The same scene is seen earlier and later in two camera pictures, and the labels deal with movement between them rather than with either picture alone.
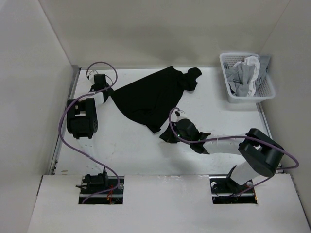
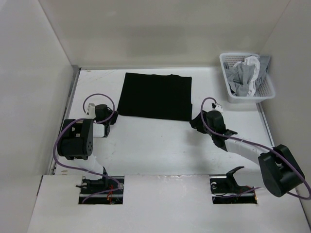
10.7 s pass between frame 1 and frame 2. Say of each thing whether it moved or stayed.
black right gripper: moved
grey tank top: stayed
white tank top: stayed
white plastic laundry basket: stayed
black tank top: moved
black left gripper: moved
